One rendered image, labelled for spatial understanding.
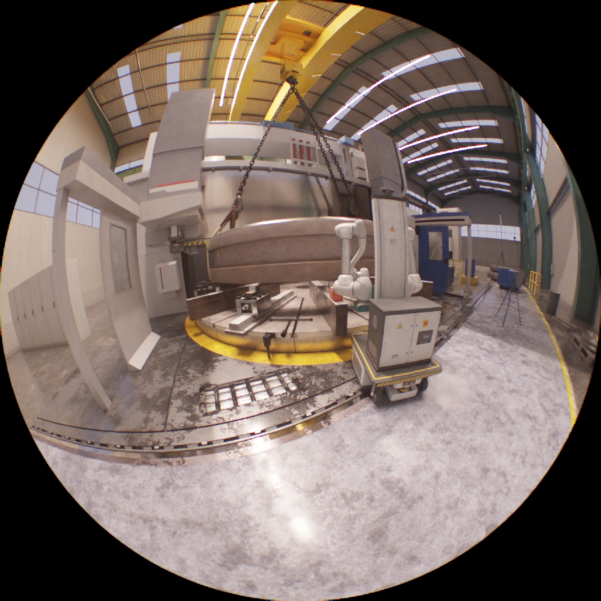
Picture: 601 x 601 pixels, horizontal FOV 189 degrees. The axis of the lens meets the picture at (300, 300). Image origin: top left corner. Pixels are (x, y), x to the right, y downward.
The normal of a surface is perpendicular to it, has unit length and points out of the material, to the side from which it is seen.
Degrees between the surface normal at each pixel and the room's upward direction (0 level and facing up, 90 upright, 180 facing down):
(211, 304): 90
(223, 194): 90
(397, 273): 90
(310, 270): 90
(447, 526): 0
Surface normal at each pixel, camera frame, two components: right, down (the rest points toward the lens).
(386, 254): -0.04, 0.25
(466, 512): -0.06, -0.97
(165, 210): 0.43, 0.20
